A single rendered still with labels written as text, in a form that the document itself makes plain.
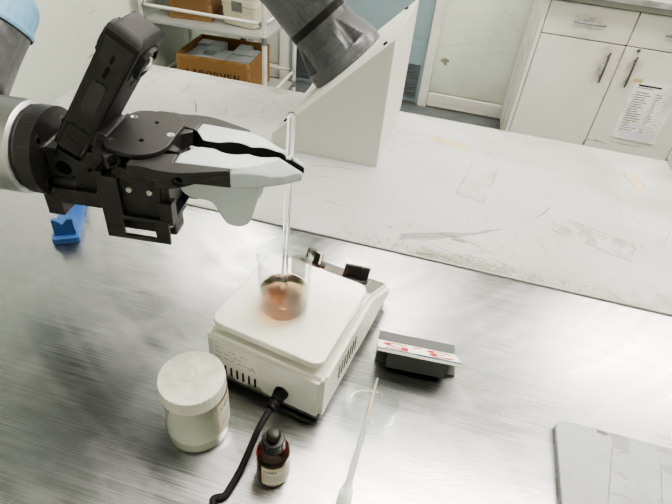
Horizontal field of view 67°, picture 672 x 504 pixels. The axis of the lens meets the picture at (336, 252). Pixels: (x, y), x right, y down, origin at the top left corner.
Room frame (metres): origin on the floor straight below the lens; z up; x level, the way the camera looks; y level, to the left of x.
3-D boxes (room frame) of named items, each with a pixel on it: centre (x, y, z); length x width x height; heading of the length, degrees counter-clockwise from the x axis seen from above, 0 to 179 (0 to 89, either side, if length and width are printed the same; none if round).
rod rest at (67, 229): (0.56, 0.38, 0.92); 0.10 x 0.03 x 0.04; 19
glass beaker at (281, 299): (0.35, 0.05, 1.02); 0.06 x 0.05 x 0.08; 1
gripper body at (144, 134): (0.35, 0.18, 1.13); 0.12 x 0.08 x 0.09; 87
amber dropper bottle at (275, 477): (0.23, 0.04, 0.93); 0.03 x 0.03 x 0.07
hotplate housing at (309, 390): (0.39, 0.03, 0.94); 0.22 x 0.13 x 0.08; 159
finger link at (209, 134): (0.36, 0.08, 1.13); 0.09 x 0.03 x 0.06; 88
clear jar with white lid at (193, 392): (0.27, 0.11, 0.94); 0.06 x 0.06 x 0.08
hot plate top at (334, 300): (0.36, 0.04, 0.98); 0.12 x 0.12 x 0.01; 69
